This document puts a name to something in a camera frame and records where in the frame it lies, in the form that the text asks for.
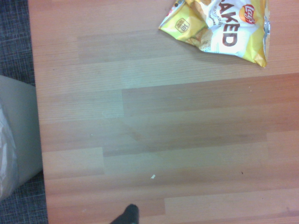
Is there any yellow Lay's Baked chip bag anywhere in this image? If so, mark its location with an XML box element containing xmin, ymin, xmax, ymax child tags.
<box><xmin>158</xmin><ymin>0</ymin><xmax>271</xmax><ymax>68</ymax></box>

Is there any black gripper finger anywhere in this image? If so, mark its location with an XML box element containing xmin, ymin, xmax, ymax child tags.
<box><xmin>109</xmin><ymin>203</ymin><xmax>140</xmax><ymax>224</ymax></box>

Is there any beige plastic trash bin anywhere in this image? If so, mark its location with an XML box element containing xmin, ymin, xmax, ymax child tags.
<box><xmin>0</xmin><ymin>74</ymin><xmax>44</xmax><ymax>204</ymax></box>

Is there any clear plastic bin liner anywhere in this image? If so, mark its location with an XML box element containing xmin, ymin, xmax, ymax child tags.
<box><xmin>0</xmin><ymin>99</ymin><xmax>19</xmax><ymax>202</ymax></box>

